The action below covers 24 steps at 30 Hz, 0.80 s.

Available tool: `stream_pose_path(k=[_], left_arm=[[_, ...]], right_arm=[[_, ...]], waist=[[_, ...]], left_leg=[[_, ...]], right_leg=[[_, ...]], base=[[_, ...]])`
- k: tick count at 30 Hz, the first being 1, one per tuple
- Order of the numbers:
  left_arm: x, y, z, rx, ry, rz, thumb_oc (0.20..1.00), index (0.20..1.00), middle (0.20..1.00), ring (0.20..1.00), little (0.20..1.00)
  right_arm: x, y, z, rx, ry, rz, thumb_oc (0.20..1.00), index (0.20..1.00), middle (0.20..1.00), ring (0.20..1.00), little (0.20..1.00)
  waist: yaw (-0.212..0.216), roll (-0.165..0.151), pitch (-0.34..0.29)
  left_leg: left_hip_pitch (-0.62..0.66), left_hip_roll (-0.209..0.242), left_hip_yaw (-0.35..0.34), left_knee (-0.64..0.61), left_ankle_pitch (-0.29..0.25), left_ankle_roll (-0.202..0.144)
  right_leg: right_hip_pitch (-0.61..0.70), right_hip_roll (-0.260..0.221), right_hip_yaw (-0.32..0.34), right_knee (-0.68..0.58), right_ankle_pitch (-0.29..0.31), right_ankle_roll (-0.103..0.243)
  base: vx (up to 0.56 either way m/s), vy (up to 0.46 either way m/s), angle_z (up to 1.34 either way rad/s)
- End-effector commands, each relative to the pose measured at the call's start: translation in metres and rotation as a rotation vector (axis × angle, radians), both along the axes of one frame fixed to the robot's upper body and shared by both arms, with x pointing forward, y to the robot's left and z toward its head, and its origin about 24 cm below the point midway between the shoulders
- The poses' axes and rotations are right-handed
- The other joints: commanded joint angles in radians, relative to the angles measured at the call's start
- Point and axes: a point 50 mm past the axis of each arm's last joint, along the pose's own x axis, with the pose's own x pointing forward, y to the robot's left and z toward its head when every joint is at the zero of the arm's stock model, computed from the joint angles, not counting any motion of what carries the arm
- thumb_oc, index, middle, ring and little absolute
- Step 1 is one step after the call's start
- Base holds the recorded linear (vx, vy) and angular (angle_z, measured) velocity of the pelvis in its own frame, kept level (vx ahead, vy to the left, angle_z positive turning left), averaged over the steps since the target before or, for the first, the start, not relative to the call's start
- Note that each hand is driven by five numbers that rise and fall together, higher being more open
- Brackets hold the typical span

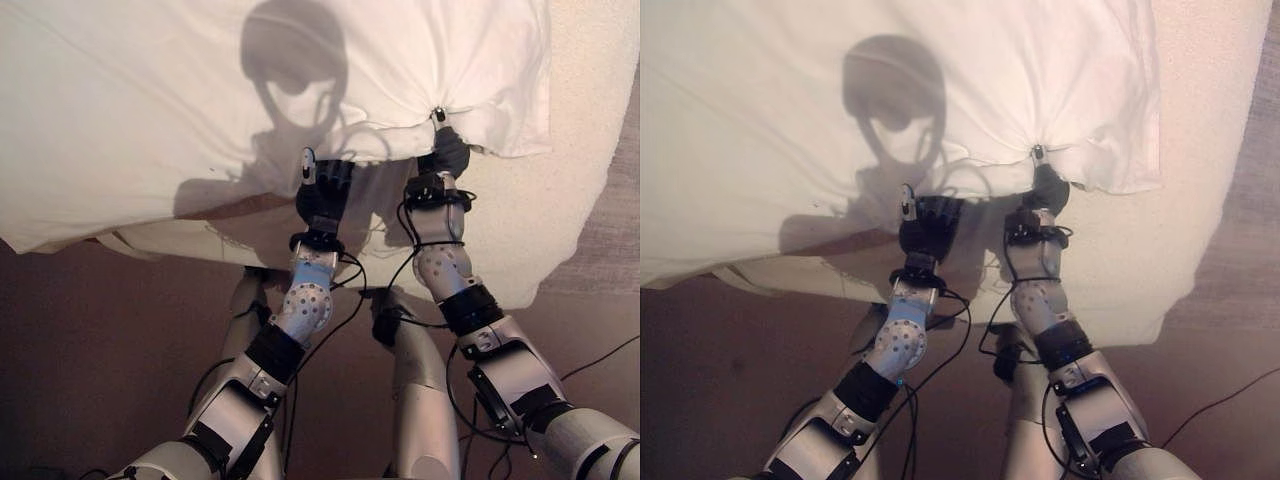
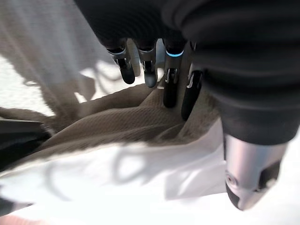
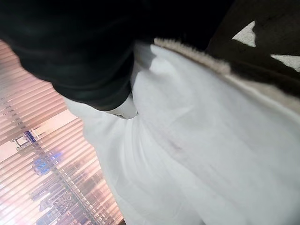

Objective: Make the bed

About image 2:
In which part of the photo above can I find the white bed sheet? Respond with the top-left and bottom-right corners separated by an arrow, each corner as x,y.
0,56 -> 300,225

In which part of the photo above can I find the beige textured blanket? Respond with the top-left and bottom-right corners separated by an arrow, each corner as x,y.
0,0 -> 223,169

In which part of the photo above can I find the dark bed frame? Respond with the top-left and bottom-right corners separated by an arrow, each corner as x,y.
0,117 -> 51,173

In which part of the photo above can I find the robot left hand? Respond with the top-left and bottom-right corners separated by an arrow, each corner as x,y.
73,0 -> 300,211

